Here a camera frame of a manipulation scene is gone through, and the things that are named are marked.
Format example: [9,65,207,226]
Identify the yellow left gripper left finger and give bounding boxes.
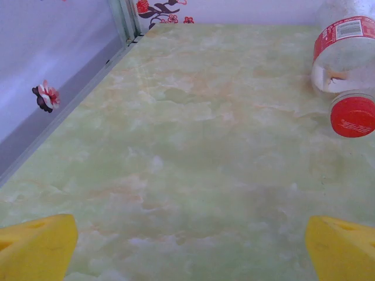
[0,213,79,281]

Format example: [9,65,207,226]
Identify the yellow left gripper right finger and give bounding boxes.
[304,215,375,281]

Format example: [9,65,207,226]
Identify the clear bottle red cola label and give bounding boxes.
[310,0,375,139]

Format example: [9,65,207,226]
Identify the aluminium frame post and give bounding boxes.
[107,0,145,44]

